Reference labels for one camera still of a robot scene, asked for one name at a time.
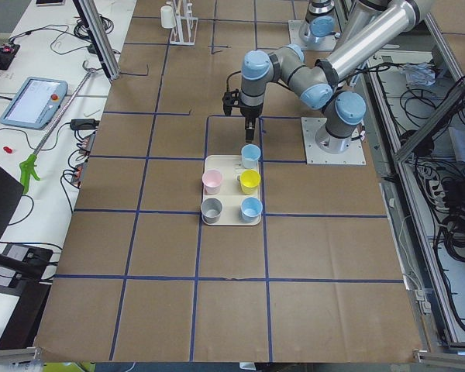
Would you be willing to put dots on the yellow cup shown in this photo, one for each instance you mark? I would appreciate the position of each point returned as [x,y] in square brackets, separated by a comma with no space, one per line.
[249,181]

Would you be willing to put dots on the white ikea cup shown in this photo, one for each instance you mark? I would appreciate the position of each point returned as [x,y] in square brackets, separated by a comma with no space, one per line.
[167,17]

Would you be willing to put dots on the white wire cup rack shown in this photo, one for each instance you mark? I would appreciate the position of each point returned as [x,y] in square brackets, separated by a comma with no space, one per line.
[184,33]

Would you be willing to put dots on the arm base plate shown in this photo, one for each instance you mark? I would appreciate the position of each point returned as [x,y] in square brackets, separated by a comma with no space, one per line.
[322,149]
[324,44]

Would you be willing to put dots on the light blue cup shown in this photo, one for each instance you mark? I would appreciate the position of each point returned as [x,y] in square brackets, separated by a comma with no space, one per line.
[250,155]

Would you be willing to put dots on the black power adapter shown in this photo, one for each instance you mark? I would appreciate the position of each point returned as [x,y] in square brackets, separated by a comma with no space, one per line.
[83,124]

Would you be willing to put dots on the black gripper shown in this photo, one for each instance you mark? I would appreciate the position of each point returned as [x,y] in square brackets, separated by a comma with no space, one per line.
[251,111]

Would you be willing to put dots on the grey cup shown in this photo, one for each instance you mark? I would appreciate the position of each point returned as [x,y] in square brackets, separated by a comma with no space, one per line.
[211,210]

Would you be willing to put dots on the pink cup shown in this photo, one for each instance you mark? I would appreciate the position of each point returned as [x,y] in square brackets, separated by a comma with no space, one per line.
[212,181]

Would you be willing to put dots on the green handled reach grabber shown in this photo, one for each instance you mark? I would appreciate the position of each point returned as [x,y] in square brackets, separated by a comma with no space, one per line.
[27,167]

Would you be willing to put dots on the cream plastic tray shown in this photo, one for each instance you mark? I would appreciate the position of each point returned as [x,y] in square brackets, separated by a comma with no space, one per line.
[230,193]

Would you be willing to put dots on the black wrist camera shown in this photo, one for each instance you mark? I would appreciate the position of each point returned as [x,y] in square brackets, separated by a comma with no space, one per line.
[230,101]

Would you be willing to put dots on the light blue cup tray corner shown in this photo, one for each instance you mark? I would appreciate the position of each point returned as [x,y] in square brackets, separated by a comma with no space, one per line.
[251,209]

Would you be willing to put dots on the aluminium frame post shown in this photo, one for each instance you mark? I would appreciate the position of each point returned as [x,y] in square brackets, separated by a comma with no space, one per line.
[91,20]

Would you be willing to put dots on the teach pendant tablet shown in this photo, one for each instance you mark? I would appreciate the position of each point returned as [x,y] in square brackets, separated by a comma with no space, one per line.
[35,104]

